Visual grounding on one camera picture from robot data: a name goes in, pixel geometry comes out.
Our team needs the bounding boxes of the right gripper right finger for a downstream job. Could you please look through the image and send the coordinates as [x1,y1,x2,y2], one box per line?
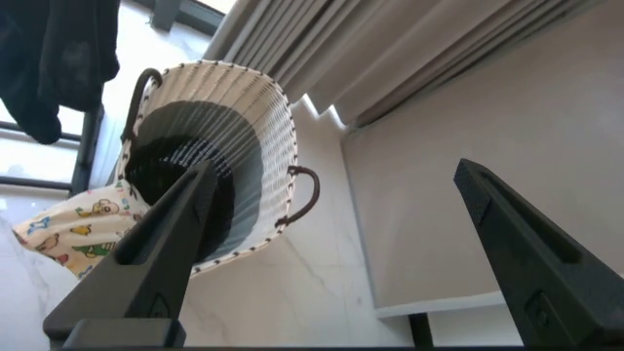
[452,158,624,348]

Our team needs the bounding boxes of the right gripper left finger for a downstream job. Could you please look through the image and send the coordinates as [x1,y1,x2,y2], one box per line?
[42,160,219,348]

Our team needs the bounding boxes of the cream printed garment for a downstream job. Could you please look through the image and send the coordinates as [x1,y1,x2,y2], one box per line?
[12,178,152,280]

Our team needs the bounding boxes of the black garment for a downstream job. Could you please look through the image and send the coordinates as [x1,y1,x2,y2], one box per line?
[0,0,122,146]

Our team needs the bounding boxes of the black clothes rack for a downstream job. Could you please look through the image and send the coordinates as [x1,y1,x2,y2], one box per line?
[0,104,106,196]

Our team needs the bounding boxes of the white laundry basket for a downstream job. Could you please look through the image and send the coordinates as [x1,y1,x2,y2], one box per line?
[115,58,322,279]

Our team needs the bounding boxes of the beige curtain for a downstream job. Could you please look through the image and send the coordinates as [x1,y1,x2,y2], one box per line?
[202,0,601,129]

